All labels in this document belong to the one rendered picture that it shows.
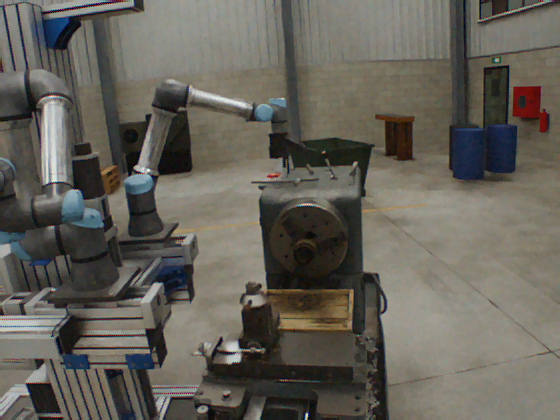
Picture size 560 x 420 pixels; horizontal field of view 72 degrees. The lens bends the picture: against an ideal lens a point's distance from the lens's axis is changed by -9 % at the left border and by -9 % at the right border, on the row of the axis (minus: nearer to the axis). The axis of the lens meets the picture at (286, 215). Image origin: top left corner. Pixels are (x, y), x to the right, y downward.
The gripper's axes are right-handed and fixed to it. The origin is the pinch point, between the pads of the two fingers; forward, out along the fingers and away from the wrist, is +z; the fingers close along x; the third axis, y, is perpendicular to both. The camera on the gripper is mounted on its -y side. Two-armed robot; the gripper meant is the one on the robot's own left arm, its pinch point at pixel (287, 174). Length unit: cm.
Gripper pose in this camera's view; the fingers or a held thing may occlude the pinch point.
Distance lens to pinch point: 197.0
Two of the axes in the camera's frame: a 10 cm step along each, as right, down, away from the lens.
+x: -1.7, 2.9, -9.4
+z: 0.7, 9.6, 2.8
